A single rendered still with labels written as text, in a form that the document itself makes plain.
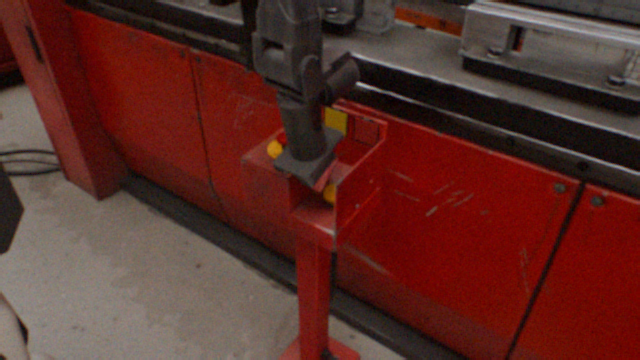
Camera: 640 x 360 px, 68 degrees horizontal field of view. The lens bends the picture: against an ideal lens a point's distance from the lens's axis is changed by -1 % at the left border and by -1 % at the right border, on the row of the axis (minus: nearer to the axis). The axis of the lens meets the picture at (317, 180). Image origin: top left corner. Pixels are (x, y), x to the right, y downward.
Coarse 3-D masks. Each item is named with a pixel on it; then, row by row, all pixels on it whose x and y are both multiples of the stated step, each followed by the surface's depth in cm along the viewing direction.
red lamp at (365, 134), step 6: (354, 120) 84; (360, 120) 84; (360, 126) 84; (366, 126) 84; (372, 126) 83; (360, 132) 85; (366, 132) 84; (372, 132) 84; (354, 138) 87; (360, 138) 86; (366, 138) 85; (372, 138) 84; (372, 144) 85
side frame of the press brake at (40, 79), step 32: (0, 0) 155; (32, 0) 146; (32, 32) 154; (64, 32) 158; (32, 64) 165; (64, 64) 162; (32, 96) 180; (64, 96) 166; (64, 128) 177; (96, 128) 181; (64, 160) 195; (96, 160) 186; (96, 192) 191
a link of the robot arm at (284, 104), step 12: (276, 96) 64; (288, 96) 63; (324, 96) 67; (288, 108) 63; (300, 108) 62; (312, 108) 63; (288, 120) 65; (300, 120) 64; (312, 120) 65; (300, 132) 66
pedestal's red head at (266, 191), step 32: (352, 128) 86; (384, 128) 82; (256, 160) 83; (256, 192) 86; (288, 192) 81; (320, 192) 87; (352, 192) 79; (288, 224) 86; (320, 224) 81; (352, 224) 84
